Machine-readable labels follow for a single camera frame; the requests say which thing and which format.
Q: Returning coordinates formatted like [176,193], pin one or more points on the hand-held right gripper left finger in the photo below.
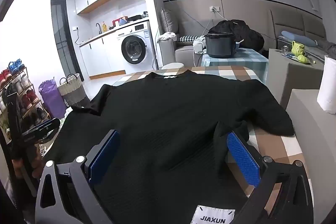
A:
[105,155]

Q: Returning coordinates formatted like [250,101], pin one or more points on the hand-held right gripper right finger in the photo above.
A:
[244,161]

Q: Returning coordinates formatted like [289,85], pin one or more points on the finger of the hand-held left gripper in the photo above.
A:
[39,129]

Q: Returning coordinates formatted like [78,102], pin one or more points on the black knit shirt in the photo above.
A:
[162,121]

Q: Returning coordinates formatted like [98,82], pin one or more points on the shoe rack with shoes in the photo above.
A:
[23,98]

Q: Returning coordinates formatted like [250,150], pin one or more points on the purple bag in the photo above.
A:
[51,100]

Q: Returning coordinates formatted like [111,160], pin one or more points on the brown blue checked tablecloth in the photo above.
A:
[278,145]

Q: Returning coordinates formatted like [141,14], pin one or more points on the woven basket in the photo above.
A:
[72,92]

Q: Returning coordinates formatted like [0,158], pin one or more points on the dark glass door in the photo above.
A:
[61,37]

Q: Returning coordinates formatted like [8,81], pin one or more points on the white lower kitchen cabinet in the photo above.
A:
[99,56]

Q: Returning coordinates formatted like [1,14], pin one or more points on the grey side cabinet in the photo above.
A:
[294,77]

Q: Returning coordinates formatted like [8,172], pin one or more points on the small table with blue cloth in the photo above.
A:
[236,62]

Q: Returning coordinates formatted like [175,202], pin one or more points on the white washing machine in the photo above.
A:
[134,49]

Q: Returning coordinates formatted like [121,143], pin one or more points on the white round stool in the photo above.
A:
[172,66]

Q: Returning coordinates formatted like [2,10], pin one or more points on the white paper towel roll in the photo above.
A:
[326,85]

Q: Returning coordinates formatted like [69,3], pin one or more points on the dark rice cooker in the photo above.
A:
[219,47]

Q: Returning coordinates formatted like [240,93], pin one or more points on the black kitchen faucet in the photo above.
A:
[99,28]

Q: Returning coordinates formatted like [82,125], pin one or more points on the green cup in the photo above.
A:
[303,59]

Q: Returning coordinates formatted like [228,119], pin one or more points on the grey sofa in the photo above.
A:
[168,53]

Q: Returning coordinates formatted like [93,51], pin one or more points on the yellow bottle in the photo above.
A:
[104,27]

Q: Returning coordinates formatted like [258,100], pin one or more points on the pale grey cloth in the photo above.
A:
[199,44]

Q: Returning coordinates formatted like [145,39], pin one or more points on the yellow-green toy items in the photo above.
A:
[298,47]

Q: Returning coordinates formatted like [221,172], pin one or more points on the black jacket on sofa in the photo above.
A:
[244,32]

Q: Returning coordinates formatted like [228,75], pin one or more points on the blue pillow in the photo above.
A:
[296,39]

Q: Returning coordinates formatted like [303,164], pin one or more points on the white crumpled cloth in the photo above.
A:
[166,36]

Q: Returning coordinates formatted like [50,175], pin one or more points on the houndstooth cushion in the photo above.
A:
[187,39]

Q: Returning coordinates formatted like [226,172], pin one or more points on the red and blue basin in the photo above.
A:
[120,22]

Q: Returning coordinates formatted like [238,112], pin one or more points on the grey pillow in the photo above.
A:
[169,23]

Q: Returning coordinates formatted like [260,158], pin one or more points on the grey padded headboard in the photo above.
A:
[294,20]

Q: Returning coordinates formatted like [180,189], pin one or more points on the wall socket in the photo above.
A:
[214,8]

